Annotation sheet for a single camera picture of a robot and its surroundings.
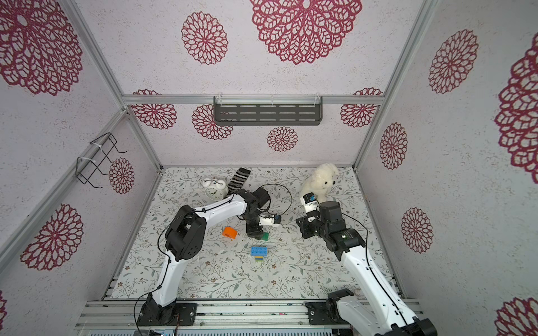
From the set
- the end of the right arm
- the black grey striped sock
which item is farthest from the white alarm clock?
the end of the right arm

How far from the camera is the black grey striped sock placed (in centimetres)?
113

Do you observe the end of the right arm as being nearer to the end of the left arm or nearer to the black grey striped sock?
the end of the left arm

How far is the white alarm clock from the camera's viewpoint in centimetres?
99

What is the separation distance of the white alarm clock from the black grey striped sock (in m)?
0.07

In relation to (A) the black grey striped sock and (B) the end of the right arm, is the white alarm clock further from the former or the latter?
(B) the end of the right arm

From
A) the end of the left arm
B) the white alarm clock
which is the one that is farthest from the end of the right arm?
the white alarm clock

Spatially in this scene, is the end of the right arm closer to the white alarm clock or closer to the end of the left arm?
the end of the left arm
